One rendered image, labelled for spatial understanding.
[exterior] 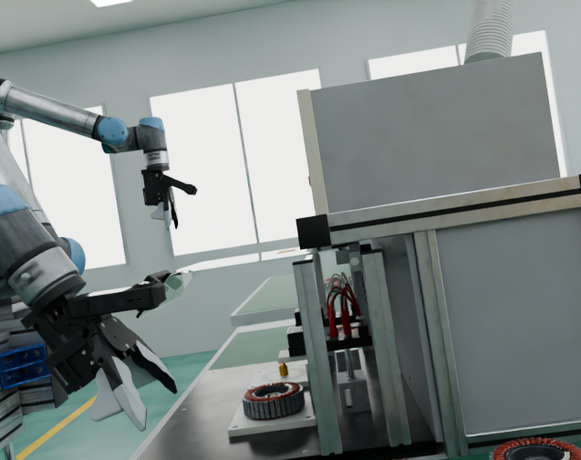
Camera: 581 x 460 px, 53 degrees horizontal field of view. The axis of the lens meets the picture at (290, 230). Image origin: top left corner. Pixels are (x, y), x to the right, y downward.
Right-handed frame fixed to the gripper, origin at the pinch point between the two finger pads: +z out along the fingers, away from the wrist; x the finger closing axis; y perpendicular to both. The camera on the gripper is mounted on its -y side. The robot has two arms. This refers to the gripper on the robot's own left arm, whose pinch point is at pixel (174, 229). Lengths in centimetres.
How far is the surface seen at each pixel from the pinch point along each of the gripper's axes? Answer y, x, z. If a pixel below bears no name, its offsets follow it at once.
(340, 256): -43, 80, 11
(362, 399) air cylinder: -43, 82, 36
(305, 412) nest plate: -32, 81, 37
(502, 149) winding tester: -69, 91, -2
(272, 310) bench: -23, -81, 41
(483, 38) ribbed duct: -114, -23, -51
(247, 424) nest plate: -22, 83, 37
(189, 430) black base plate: -11, 77, 38
